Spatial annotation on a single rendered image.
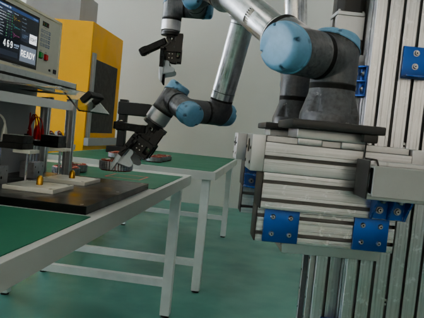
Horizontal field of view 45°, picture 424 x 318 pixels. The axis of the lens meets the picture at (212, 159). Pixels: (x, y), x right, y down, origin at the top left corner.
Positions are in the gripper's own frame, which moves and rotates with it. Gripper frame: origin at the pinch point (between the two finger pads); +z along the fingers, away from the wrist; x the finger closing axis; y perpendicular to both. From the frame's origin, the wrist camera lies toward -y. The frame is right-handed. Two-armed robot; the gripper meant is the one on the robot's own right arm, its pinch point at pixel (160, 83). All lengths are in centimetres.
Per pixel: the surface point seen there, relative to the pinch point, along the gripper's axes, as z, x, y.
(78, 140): 38, 311, -103
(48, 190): 37, -58, -23
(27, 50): -3, -37, -39
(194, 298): 115, 95, 23
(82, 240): 44, -85, -7
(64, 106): 12.7, -14.2, -32.5
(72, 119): 17.2, -7.4, -30.6
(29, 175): 37, -28, -38
